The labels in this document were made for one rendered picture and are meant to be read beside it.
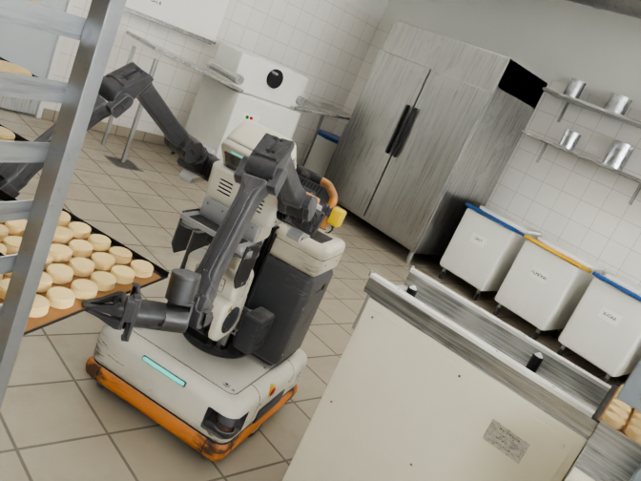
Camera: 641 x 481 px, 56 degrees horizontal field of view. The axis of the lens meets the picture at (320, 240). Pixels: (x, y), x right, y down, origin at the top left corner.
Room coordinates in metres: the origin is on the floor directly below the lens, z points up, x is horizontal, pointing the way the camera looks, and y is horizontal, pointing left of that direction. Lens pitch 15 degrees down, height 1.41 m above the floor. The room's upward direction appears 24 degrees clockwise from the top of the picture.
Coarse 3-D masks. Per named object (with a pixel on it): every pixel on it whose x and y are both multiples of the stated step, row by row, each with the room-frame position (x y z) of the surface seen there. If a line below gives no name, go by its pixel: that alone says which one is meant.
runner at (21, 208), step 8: (16, 200) 0.80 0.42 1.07; (24, 200) 0.81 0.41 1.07; (32, 200) 0.82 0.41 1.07; (0, 208) 0.77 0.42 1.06; (8, 208) 0.78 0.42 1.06; (16, 208) 0.80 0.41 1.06; (24, 208) 0.81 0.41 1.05; (0, 216) 0.78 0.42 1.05; (8, 216) 0.79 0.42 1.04; (16, 216) 0.80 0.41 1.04; (24, 216) 0.82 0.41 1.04
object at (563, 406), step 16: (368, 288) 1.75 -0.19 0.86; (384, 288) 1.73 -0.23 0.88; (400, 288) 1.73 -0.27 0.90; (400, 304) 1.70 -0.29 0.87; (416, 304) 1.67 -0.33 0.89; (416, 320) 1.66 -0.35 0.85; (432, 320) 1.64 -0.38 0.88; (448, 320) 1.64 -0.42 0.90; (448, 336) 1.61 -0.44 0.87; (464, 336) 1.59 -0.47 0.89; (464, 352) 1.58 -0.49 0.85; (480, 352) 1.57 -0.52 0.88; (496, 352) 1.55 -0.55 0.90; (496, 368) 1.54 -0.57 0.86; (512, 368) 1.52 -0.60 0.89; (512, 384) 1.51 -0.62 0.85; (528, 384) 1.49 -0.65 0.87; (544, 384) 1.48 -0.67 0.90; (544, 400) 1.47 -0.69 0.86; (560, 400) 1.45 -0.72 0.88; (576, 400) 1.46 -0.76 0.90; (560, 416) 1.44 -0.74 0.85; (576, 416) 1.43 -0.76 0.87; (592, 432) 1.40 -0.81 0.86
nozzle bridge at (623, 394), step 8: (640, 360) 1.23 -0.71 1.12; (640, 368) 1.23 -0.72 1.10; (632, 376) 1.23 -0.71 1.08; (640, 376) 1.22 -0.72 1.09; (632, 384) 1.22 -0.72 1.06; (640, 384) 1.22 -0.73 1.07; (624, 392) 1.23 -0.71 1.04; (632, 392) 1.22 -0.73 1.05; (640, 392) 1.21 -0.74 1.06; (624, 400) 1.22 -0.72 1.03; (632, 400) 1.22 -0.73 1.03; (640, 400) 1.21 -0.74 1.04; (640, 408) 1.21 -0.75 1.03; (640, 464) 1.20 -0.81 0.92; (640, 472) 1.18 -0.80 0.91; (632, 480) 1.18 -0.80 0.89; (640, 480) 1.17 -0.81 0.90
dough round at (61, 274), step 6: (54, 264) 1.10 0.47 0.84; (60, 264) 1.11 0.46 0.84; (48, 270) 1.08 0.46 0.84; (54, 270) 1.08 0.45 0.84; (60, 270) 1.09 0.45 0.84; (66, 270) 1.10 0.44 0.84; (72, 270) 1.11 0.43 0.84; (54, 276) 1.07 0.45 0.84; (60, 276) 1.08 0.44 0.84; (66, 276) 1.08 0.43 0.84; (54, 282) 1.07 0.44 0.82; (60, 282) 1.08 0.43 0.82; (66, 282) 1.09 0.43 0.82
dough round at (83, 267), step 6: (78, 258) 1.16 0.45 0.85; (84, 258) 1.17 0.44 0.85; (72, 264) 1.13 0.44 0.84; (78, 264) 1.14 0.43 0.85; (84, 264) 1.15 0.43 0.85; (90, 264) 1.15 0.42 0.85; (78, 270) 1.13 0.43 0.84; (84, 270) 1.13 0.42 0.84; (90, 270) 1.14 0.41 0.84; (84, 276) 1.13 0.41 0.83
